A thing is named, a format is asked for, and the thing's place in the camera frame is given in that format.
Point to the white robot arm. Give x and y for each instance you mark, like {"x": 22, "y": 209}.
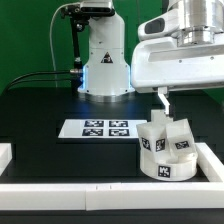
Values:
{"x": 106, "y": 72}

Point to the white round stool seat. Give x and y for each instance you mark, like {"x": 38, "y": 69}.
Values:
{"x": 180, "y": 169}

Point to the grey depth camera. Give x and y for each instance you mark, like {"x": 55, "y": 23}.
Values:
{"x": 97, "y": 8}

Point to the white marker sheet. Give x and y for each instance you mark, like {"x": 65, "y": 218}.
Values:
{"x": 99, "y": 128}

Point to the white fence bar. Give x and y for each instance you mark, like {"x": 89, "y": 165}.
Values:
{"x": 209, "y": 163}
{"x": 5, "y": 156}
{"x": 111, "y": 196}

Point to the white front fence bar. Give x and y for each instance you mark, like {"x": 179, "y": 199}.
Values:
{"x": 111, "y": 196}

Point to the white right fence bar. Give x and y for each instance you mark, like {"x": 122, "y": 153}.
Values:
{"x": 209, "y": 163}

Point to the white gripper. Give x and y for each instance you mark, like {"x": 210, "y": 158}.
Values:
{"x": 173, "y": 55}

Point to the white left fence bar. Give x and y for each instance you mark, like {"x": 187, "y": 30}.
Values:
{"x": 5, "y": 156}

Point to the black camera stand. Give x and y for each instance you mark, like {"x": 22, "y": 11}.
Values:
{"x": 78, "y": 22}

